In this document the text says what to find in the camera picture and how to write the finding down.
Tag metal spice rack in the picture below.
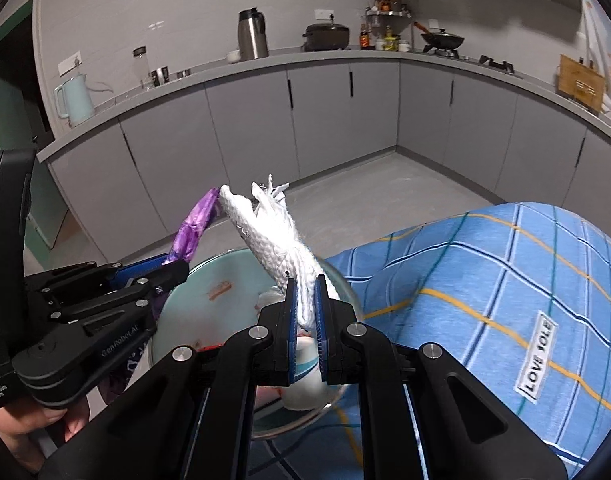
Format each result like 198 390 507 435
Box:
365 0 411 16

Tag gas stove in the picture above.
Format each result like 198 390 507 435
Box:
425 47 516 75

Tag black cooking pot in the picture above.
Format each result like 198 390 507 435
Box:
302 22 351 52

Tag light blue electric kettle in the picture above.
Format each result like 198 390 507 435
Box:
54 72 96 127

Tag green door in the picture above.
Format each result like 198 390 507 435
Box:
0 0 69 251

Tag grey lower kitchen cabinets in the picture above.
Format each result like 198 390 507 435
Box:
36 47 611 251

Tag wooden knife block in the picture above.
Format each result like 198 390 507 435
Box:
555 54 606 113

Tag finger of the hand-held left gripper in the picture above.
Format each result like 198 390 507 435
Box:
48 261 190 328
28 255 169 301

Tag blue plaid tablecloth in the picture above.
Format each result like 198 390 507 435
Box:
323 201 611 480

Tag black wok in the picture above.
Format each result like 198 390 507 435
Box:
413 21 465 50

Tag white curtain with orange print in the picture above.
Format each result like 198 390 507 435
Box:
578 0 611 126

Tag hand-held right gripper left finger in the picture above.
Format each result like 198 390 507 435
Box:
38 277 299 480

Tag person's left hand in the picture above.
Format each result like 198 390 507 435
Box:
0 396 91 476

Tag purple plastic bag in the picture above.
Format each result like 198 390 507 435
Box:
103 186 222 408

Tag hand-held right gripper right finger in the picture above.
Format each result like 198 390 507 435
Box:
315 275 569 480

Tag teal round basin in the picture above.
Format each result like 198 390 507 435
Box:
148 249 361 441

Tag glass jar with black lid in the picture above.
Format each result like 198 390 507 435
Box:
132 46 152 90

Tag steel thermos flask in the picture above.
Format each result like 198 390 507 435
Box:
237 7 270 60

